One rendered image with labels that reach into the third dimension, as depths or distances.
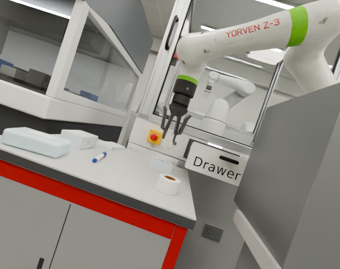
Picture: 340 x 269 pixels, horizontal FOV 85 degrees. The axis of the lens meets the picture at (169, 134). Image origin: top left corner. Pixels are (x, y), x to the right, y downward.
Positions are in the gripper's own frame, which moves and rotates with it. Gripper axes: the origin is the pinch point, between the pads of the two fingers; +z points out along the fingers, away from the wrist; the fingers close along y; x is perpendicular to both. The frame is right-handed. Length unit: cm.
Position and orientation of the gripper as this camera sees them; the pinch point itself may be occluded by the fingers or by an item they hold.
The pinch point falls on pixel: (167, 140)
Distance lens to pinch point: 81.2
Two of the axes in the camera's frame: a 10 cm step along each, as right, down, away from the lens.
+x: 1.9, 0.9, -9.8
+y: -9.3, -3.1, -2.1
